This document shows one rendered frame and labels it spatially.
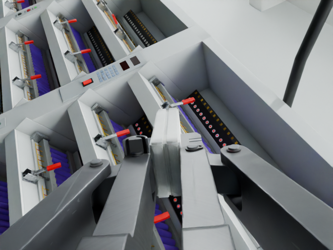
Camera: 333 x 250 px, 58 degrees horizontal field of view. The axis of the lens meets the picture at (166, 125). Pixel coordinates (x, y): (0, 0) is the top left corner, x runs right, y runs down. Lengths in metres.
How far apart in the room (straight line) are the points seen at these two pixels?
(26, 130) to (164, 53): 0.47
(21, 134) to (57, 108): 0.13
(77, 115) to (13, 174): 0.22
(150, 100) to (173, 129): 0.66
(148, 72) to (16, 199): 0.50
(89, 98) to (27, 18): 0.71
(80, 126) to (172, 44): 0.39
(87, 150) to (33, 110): 0.27
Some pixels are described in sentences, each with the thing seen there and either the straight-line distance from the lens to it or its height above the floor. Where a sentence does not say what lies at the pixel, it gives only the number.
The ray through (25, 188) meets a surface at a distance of 0.83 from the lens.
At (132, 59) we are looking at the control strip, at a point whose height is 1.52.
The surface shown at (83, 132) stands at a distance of 0.83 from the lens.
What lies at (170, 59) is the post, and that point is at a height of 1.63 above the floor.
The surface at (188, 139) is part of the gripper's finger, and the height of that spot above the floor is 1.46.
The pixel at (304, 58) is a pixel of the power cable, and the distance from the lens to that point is 0.71.
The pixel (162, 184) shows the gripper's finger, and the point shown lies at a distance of 0.15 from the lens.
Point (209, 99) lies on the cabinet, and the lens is 1.06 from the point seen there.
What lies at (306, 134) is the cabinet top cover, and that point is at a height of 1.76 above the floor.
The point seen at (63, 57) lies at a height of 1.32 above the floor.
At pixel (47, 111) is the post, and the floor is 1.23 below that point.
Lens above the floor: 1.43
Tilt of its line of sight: 6 degrees up
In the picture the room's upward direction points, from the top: 64 degrees clockwise
